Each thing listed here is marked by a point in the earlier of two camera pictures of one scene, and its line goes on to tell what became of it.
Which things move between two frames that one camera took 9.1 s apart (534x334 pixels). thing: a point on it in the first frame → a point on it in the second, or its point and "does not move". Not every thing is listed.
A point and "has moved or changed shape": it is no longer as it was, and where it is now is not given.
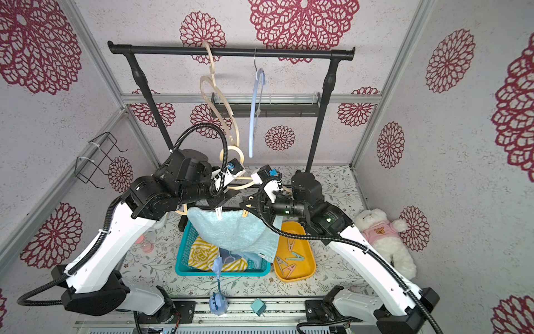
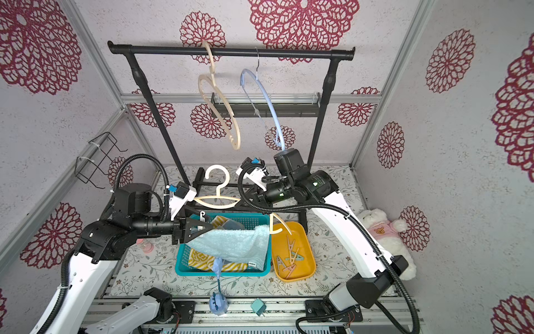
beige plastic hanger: (234, 129) → (218, 201)
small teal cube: (258, 307) does not move
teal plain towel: (251, 235) has moved or changed shape
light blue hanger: (261, 81) → (257, 77)
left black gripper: (221, 198) → (182, 232)
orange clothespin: (245, 213) → (292, 258)
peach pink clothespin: (290, 245) does not move
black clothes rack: (333, 55) does not move
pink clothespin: (290, 268) does not move
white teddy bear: (382, 235) does not move
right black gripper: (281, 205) → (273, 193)
